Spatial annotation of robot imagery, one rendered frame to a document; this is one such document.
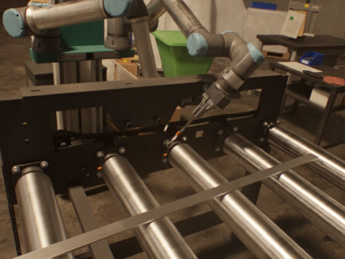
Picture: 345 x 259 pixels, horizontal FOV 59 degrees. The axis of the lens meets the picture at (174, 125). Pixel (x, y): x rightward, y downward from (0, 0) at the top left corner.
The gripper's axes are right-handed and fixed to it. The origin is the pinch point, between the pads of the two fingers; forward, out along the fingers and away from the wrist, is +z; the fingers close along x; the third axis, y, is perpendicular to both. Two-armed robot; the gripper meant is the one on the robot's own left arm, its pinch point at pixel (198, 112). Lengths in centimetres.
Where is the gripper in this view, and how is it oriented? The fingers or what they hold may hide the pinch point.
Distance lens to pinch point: 127.8
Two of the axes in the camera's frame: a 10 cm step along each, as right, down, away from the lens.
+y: -6.8, -3.6, -6.3
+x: 3.3, 6.2, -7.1
